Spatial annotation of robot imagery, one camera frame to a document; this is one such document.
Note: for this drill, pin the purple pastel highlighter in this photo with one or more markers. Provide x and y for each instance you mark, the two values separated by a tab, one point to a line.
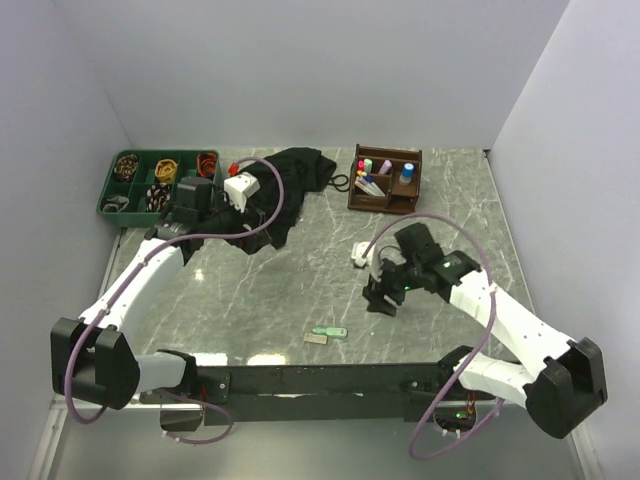
385	167

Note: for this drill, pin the peach cap white marker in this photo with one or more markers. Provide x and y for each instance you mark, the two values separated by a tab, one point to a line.
368	189

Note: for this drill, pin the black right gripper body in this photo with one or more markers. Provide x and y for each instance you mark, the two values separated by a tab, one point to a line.
395	280

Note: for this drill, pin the black drawstring shorts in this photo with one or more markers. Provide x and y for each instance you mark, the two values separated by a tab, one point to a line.
302	170

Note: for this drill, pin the brown wooden desk organizer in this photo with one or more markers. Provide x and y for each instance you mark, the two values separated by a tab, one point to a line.
402	193

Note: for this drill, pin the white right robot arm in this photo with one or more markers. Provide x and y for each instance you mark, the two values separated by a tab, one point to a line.
559	381

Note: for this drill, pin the black base crossbar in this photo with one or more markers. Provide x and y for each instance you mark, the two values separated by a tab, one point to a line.
323	392

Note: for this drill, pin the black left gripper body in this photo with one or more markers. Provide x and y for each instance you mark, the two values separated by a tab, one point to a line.
224	217

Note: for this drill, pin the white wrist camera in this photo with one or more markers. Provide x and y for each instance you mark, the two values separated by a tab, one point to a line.
240	187
367	255

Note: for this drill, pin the black floral rolled tie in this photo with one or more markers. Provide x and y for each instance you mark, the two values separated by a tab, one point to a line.
157	197

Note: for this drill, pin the blue correction tape roll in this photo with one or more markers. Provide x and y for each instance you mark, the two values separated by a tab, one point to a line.
408	170

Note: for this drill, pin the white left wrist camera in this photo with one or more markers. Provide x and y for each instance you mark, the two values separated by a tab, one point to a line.
240	187

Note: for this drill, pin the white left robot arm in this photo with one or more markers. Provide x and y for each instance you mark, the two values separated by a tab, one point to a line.
91	356

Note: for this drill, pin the green correction tape dispenser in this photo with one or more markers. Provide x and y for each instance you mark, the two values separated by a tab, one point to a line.
331	332

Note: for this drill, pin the yellow rolled tie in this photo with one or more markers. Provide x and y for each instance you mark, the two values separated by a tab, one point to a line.
166	170

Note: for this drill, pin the beige eraser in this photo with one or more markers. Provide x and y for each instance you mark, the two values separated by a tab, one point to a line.
311	338

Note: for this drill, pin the green compartment tray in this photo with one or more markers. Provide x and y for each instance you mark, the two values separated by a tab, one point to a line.
135	215

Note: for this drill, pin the orange navy striped rolled tie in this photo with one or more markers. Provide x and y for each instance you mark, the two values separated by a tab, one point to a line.
206	164

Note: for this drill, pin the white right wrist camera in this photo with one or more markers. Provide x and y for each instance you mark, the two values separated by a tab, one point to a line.
367	255

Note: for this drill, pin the light blue cap marker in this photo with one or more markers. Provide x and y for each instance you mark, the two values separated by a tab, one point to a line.
369	179

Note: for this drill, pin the grey rolled tie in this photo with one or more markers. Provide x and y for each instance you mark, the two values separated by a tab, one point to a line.
114	204

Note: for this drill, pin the brown patterned rolled tie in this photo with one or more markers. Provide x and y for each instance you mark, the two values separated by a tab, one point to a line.
125	168

